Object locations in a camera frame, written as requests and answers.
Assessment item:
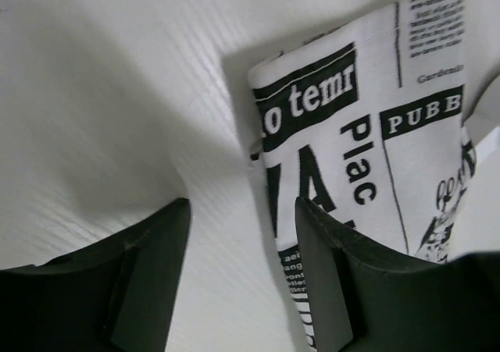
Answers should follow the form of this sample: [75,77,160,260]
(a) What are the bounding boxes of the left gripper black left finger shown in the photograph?
[1,198,191,351]

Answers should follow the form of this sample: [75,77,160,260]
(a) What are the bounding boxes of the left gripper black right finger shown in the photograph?
[295,197,499,351]

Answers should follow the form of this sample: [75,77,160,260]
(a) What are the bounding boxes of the black white newspaper print trousers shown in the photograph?
[248,0,476,350]

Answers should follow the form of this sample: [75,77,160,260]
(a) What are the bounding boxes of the white metal clothes rack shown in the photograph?
[465,76,499,164]

